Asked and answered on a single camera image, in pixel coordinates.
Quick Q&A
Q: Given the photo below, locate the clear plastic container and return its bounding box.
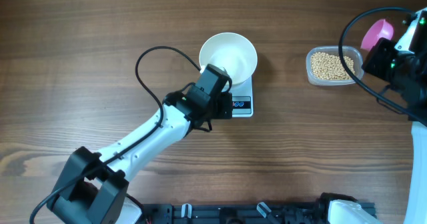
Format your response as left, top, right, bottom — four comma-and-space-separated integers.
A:
306, 46, 364, 86

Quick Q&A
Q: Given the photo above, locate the pink plastic measuring scoop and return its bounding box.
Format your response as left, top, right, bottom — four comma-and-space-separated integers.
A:
360, 19, 394, 51

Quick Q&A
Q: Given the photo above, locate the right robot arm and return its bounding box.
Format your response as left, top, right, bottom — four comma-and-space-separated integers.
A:
338, 7, 426, 223

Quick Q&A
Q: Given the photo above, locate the white digital kitchen scale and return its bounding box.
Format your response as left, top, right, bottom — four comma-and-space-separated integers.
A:
230, 77, 254, 118

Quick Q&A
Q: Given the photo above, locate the white bowl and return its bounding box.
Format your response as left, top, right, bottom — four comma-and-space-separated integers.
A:
199, 32, 258, 85

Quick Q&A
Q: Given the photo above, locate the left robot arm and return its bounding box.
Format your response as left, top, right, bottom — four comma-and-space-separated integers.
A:
44, 64, 232, 224

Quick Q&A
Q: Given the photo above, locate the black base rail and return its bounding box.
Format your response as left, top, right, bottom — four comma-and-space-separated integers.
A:
137, 202, 329, 224

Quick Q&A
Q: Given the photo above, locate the soybeans pile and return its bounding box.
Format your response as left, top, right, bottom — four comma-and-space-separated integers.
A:
310, 52, 351, 81

